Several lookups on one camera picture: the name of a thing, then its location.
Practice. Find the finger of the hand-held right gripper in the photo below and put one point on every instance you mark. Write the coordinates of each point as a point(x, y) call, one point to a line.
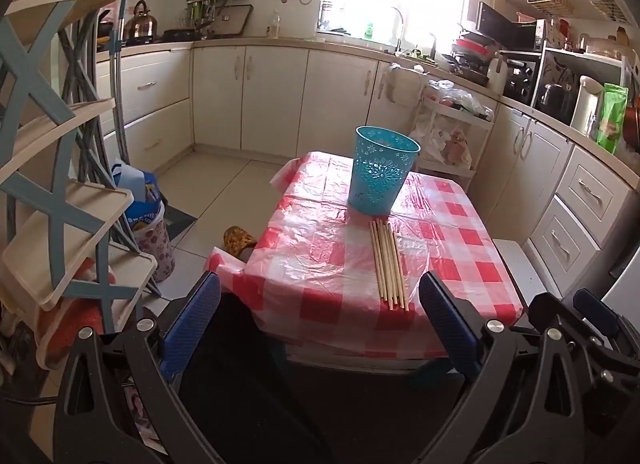
point(552, 311)
point(597, 314)

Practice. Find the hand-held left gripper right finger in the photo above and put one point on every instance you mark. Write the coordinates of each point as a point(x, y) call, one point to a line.
point(450, 329)

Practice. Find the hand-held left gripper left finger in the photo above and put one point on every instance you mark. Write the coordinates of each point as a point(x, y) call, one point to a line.
point(192, 329)

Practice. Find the bundle of wooden chopsticks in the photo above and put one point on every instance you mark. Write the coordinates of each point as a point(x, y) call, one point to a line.
point(390, 269)

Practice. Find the teal perforated plastic basket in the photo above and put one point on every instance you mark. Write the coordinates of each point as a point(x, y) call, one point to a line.
point(380, 179)

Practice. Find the white stool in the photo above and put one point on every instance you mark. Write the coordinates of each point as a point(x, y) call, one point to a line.
point(517, 269)

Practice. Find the floral fabric bin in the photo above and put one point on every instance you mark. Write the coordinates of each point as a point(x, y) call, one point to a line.
point(157, 249)

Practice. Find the yellow slipper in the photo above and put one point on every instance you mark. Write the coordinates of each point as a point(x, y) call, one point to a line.
point(239, 241)

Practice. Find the dark floor mat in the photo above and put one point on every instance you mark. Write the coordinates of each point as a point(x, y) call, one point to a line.
point(180, 221)

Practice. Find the red cloth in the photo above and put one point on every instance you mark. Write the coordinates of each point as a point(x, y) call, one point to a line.
point(75, 329)

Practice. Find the red checkered plastic tablecloth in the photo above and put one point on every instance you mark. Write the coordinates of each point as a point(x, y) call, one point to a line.
point(325, 254)

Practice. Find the blue plastic bag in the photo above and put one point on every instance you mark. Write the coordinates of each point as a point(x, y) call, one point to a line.
point(137, 189)

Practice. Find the beige and blue shelf rack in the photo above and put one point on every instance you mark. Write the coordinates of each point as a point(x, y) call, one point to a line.
point(60, 214)

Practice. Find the pink plastic bag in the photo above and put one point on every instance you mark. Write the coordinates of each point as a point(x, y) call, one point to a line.
point(459, 149)

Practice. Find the white plastic bag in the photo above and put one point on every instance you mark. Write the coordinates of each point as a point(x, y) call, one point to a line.
point(430, 139)

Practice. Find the green packet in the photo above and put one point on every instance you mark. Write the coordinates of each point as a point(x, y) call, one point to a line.
point(612, 119)

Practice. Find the white trolley cart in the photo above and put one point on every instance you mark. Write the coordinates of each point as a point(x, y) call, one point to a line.
point(477, 124)

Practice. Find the white electric kettle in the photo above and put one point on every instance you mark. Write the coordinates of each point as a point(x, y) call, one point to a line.
point(586, 109)

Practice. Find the black toaster oven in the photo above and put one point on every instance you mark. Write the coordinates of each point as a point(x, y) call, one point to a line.
point(520, 76)

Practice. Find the cream base cabinets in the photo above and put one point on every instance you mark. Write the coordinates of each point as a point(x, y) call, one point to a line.
point(270, 94)

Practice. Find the stack of pans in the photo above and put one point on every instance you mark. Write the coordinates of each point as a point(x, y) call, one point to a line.
point(472, 56)

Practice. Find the sink faucet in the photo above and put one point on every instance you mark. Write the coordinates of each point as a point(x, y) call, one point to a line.
point(398, 29)

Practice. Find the green bottle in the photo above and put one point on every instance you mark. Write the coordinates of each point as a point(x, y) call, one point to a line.
point(369, 31)

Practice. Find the utensil holder rack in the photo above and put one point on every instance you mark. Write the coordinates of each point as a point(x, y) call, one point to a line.
point(200, 19)

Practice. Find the grey baking tray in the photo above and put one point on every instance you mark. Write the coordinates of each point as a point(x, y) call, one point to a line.
point(235, 21)

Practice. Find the steel kettle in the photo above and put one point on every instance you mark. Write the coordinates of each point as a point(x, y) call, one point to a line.
point(141, 21)

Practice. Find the clear plastic bottle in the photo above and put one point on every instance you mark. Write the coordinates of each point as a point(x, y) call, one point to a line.
point(275, 26)

